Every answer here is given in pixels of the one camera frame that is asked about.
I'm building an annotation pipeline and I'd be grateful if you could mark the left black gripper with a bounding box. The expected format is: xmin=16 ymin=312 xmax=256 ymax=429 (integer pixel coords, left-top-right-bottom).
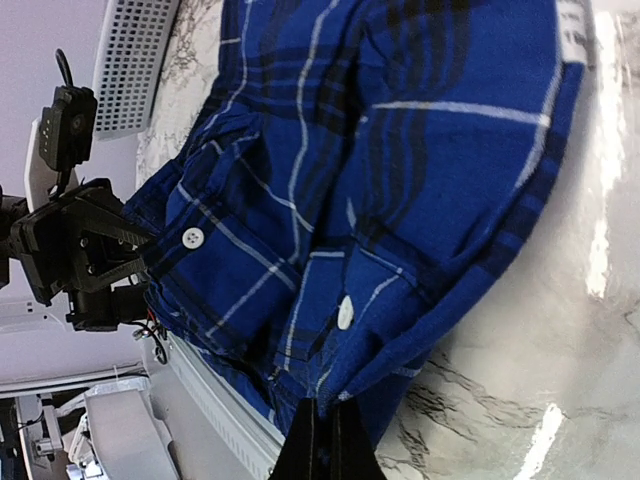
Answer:
xmin=9 ymin=178 xmax=153 ymax=306

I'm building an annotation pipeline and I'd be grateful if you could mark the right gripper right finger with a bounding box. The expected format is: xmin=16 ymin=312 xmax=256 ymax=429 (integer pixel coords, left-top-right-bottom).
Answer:
xmin=330 ymin=399 xmax=385 ymax=480

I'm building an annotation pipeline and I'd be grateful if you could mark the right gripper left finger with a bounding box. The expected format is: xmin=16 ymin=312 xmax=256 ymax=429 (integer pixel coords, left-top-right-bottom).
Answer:
xmin=269 ymin=398 xmax=320 ymax=480

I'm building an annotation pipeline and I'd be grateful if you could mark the blue plaid long sleeve shirt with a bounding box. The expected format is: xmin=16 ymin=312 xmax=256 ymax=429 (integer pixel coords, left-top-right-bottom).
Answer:
xmin=124 ymin=1 xmax=587 ymax=442

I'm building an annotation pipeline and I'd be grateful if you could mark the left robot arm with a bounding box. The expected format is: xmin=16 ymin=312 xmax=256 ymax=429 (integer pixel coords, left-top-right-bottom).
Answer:
xmin=1 ymin=120 xmax=146 ymax=397

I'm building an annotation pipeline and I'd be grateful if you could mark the white plastic laundry basket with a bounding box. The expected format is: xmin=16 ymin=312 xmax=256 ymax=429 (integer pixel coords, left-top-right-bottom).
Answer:
xmin=93 ymin=0 xmax=180 ymax=141

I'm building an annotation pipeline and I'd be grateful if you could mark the aluminium front table rail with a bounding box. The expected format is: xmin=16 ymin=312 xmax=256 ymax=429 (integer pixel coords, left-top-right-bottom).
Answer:
xmin=168 ymin=334 xmax=284 ymax=479

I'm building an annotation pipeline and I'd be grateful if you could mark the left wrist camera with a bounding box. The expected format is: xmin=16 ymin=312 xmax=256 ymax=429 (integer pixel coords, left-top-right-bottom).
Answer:
xmin=39 ymin=49 xmax=98 ymax=173

